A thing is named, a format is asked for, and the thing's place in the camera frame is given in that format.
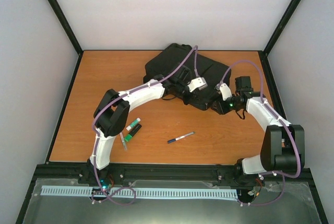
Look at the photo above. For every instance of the clear silver pen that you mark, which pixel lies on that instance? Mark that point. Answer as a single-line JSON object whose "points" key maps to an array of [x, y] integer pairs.
{"points": [[123, 141]]}

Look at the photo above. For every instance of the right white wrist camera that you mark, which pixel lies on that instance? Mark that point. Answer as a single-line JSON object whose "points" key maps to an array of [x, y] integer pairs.
{"points": [[224, 90]]}

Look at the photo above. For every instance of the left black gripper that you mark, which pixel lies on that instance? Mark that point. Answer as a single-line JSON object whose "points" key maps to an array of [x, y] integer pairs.
{"points": [[192, 97]]}

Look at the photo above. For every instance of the green highlighter marker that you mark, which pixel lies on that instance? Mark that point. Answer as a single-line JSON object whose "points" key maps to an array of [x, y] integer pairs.
{"points": [[132, 132]]}

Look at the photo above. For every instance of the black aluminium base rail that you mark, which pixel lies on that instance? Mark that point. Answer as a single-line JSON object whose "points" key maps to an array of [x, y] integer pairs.
{"points": [[121, 174]]}

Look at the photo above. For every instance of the blue white pen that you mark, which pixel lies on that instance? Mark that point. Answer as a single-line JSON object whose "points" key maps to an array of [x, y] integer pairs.
{"points": [[180, 137]]}

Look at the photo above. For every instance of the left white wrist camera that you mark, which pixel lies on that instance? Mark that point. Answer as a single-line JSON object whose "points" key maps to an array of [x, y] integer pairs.
{"points": [[197, 83]]}

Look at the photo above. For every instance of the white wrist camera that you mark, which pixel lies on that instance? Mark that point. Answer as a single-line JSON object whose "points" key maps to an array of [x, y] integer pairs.
{"points": [[197, 83], [224, 90]]}

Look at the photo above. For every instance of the white green glue stick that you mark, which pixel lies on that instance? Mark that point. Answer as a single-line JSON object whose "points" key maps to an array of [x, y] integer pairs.
{"points": [[133, 124]]}

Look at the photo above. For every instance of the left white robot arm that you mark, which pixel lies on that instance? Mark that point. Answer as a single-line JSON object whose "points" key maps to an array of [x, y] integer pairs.
{"points": [[112, 112]]}

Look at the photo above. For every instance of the black student backpack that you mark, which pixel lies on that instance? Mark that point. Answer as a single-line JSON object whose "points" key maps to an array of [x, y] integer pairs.
{"points": [[212, 71]]}

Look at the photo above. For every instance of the light blue cable duct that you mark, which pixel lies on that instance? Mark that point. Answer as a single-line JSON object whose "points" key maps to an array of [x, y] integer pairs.
{"points": [[140, 193]]}

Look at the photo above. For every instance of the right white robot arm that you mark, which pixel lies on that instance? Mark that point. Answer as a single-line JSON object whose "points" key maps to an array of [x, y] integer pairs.
{"points": [[283, 148]]}

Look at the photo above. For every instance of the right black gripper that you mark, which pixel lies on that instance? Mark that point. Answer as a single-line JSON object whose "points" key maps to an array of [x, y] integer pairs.
{"points": [[222, 109]]}

